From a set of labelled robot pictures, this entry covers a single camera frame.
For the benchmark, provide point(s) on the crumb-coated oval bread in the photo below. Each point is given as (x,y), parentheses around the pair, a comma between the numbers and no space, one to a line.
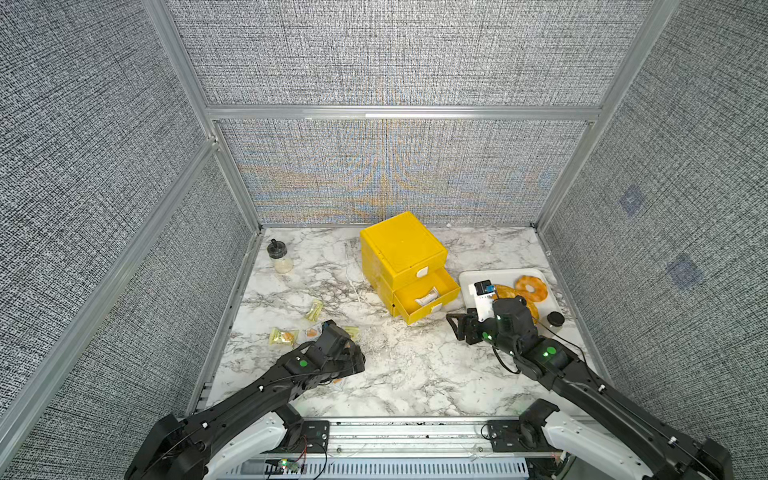
(506,292)

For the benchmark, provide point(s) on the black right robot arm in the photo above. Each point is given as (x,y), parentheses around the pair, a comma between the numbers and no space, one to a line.
(633,444)

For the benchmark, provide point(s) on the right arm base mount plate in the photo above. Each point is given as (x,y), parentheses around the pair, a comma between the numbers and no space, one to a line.
(515,436)

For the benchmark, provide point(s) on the yellow cookie packet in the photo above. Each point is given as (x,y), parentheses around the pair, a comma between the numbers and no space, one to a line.
(353,332)
(315,311)
(283,337)

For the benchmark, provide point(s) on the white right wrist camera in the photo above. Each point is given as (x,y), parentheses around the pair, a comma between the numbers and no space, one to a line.
(483,295)

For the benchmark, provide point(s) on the white cookie packet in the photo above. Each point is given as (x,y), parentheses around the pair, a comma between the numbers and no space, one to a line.
(313,332)
(429,297)

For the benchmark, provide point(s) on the glass jar black lid left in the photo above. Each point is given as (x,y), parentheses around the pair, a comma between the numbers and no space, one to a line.
(278,253)

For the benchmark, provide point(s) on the glass jar black lid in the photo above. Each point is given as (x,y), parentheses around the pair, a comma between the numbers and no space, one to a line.
(555,320)
(278,253)

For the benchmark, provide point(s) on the aluminium enclosure frame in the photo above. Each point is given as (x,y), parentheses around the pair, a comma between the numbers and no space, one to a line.
(28,406)

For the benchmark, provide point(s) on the aluminium front rail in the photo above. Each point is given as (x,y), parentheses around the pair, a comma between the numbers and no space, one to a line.
(419,435)

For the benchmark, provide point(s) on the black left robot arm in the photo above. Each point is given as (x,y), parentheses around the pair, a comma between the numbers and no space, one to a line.
(202,445)

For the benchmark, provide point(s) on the yellow plastic drawer cabinet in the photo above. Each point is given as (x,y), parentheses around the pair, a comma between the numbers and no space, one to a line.
(402,260)

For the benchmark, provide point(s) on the white slotted cable duct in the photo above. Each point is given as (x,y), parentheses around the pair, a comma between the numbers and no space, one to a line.
(386,468)

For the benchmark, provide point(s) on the glass jar black lid right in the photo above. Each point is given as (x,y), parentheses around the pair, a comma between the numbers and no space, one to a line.
(555,320)

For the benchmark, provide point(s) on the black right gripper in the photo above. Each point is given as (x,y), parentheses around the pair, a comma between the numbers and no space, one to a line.
(466,321)

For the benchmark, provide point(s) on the glazed twisted ring bread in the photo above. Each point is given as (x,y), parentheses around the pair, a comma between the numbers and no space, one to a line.
(536,287)

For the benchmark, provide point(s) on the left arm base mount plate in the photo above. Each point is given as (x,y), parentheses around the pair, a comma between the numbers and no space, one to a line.
(307,436)

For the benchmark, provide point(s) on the white plastic tray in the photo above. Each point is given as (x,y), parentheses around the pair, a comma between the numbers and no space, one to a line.
(509,277)

